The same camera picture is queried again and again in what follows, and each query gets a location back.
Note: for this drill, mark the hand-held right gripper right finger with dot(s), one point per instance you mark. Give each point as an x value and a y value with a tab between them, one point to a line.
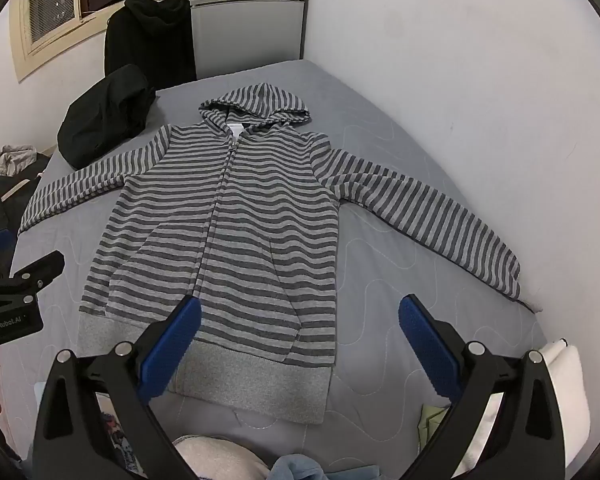
430	350

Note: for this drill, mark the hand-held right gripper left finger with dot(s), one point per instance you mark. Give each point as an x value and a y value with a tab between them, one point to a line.
172	350

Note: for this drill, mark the grey striped zip hoodie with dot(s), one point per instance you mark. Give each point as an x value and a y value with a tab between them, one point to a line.
260	210

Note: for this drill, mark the black bag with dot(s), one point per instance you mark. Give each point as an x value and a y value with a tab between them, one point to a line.
0	200

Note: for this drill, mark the pale green cloth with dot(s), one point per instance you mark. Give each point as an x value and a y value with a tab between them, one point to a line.
432	425

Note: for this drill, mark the light grey cloth pile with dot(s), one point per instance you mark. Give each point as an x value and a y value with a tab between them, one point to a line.
12	157

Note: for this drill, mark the patterned cloth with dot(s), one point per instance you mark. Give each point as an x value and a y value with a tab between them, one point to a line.
120	440

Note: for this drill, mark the white fluffy cloth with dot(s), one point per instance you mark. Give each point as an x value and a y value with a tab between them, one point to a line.
215	455

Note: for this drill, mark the white folded towel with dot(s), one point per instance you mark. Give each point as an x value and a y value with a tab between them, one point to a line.
570	400

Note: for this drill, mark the black crumpled garment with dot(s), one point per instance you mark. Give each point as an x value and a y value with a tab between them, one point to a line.
105	115

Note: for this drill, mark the light blue cloth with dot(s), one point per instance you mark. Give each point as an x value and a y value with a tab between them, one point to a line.
300	467

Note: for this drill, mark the grey quilted bed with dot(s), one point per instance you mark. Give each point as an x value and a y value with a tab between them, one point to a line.
390	115

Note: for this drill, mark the cream framed window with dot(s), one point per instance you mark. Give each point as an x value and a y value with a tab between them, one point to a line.
55	5

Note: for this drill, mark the black hanging hoodie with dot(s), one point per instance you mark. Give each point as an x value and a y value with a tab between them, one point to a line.
150	35

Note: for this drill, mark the grey wardrobe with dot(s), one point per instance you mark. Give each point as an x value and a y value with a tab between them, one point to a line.
250	25

